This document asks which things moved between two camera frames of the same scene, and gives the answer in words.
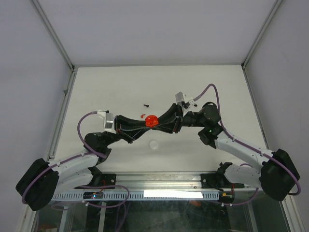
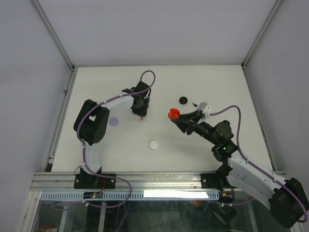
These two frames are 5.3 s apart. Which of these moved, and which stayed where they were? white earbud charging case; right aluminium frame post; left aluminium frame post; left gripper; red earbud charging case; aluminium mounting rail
Moved: red earbud charging case; left gripper
Stayed: aluminium mounting rail; right aluminium frame post; left aluminium frame post; white earbud charging case
